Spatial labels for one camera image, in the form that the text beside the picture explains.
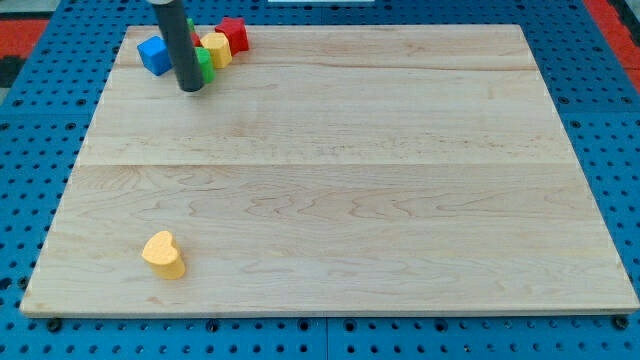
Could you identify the yellow heart block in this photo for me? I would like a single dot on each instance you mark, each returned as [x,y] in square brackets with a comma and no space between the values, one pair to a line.
[164,257]

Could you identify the light wooden board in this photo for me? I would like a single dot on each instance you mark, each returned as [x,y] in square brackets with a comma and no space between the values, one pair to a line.
[346,171]

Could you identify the yellow hexagon block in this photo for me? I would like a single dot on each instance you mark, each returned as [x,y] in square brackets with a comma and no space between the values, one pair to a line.
[219,48]

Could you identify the green block front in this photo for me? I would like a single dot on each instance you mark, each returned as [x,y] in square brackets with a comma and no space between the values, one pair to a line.
[206,64]

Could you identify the green block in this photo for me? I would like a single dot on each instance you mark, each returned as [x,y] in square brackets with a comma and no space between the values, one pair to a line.
[206,64]
[191,25]

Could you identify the red star block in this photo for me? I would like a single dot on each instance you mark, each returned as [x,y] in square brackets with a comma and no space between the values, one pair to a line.
[235,31]

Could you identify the small red block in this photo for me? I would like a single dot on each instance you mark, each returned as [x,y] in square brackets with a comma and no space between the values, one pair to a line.
[195,39]

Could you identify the green block rear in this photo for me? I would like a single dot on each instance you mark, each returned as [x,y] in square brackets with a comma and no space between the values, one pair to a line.
[191,25]

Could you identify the blue cube block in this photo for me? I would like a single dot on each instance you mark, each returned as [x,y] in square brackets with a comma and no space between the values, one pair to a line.
[154,55]

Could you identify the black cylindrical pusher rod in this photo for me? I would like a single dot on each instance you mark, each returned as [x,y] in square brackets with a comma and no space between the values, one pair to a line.
[172,23]

